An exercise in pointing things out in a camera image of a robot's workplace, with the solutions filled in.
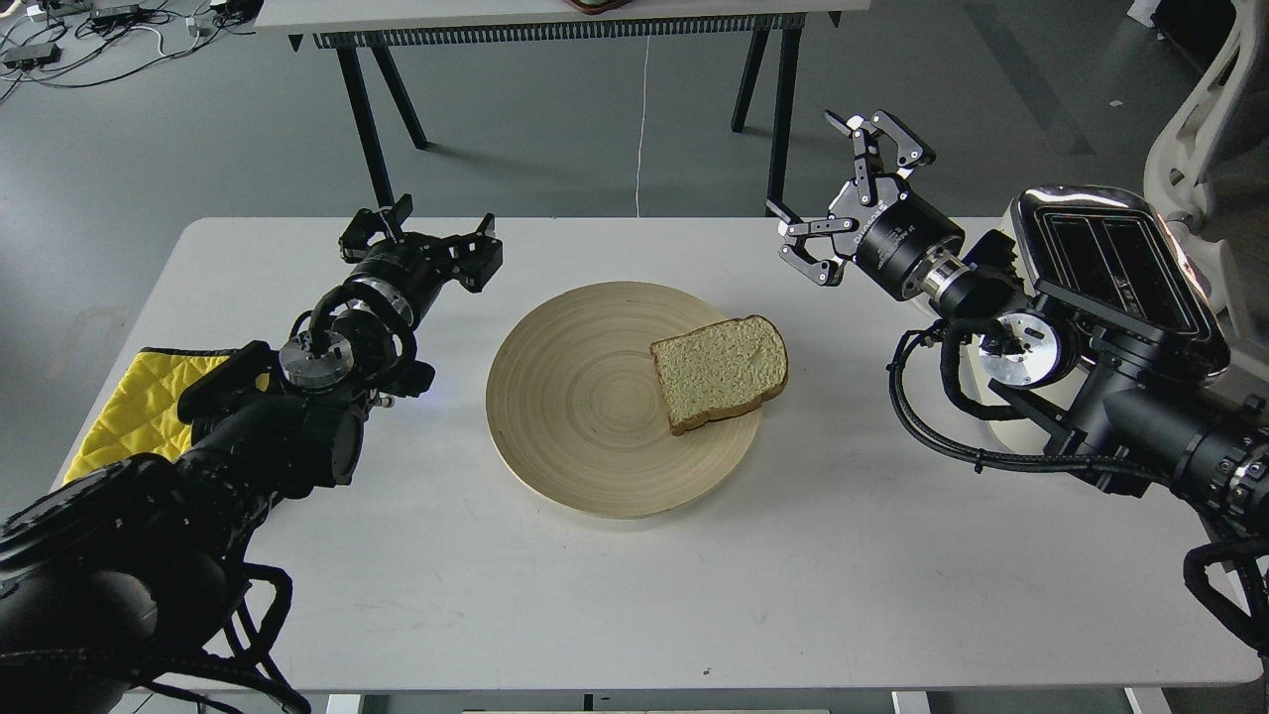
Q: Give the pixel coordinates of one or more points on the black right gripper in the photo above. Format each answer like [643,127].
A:
[892,238]

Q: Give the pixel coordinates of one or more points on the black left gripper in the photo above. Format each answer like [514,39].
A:
[410,269]

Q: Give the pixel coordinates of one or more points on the slice of bread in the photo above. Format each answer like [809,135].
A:
[725,369]

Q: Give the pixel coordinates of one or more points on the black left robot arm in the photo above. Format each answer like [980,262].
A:
[138,569]

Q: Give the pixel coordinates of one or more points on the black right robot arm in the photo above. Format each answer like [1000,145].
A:
[1217,468]

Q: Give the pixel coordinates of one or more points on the cream chrome toaster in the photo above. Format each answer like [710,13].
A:
[1100,326]

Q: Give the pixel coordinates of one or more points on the background table with black legs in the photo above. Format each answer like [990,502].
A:
[346,27]

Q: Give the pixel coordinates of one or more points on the round wooden plate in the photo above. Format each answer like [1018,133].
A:
[575,408]

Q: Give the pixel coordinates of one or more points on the yellow quilted cloth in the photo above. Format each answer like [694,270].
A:
[140,415]

